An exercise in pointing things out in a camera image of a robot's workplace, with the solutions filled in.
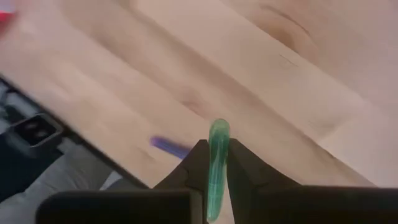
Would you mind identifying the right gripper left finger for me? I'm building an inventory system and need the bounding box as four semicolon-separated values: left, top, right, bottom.
154;139;210;224

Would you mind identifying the black table-level camera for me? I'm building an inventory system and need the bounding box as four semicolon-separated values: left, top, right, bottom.
4;112;65;158

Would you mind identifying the green marker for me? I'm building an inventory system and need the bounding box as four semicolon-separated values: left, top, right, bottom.
206;118;231;223

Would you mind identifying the purple marker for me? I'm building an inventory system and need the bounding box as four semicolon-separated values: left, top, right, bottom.
150;136;192;160

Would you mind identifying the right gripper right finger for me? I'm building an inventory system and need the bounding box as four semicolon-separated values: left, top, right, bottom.
226;138;301;224

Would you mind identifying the pink marker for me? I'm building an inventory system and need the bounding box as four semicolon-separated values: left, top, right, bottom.
0;11;15;35

